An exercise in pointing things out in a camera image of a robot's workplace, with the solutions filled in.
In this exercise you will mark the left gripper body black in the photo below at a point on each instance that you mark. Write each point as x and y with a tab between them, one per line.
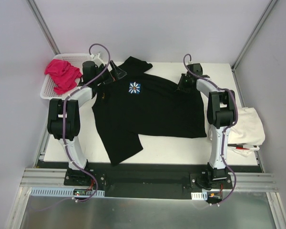
111	74

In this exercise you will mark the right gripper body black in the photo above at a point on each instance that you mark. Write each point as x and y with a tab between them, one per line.
184	83

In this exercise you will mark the black t shirt daisy logo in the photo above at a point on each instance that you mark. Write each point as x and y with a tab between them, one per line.
144	104

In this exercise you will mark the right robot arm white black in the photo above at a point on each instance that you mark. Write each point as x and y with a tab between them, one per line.
221	115

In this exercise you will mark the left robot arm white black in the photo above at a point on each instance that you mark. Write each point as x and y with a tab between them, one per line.
64	114

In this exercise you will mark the pink t shirt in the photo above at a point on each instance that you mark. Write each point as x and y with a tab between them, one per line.
63	74

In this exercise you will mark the white plastic basket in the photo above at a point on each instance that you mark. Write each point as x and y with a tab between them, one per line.
75	59

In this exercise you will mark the folded white t shirt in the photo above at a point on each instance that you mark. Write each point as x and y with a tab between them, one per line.
248	131

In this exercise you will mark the red white folded shirt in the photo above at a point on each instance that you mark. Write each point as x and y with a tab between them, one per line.
237	146

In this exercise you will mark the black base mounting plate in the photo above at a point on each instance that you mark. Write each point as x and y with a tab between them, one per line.
167	191

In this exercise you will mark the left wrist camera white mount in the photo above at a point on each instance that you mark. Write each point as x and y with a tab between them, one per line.
96	58

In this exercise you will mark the left aluminium frame post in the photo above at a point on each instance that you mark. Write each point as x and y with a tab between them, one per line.
43	26

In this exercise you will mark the aluminium frame post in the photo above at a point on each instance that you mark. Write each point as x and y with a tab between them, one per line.
254	33
43	26

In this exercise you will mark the right white cable duct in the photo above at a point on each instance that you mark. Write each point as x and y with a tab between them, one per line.
199	196

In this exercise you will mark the white cable duct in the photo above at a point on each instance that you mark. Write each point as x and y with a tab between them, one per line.
199	196
61	192

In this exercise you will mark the right aluminium frame post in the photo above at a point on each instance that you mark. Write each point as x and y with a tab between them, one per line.
254	33

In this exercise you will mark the aluminium rail extrusion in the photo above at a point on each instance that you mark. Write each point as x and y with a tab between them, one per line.
245	182

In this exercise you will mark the left white cable duct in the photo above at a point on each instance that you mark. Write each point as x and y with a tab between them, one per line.
61	192

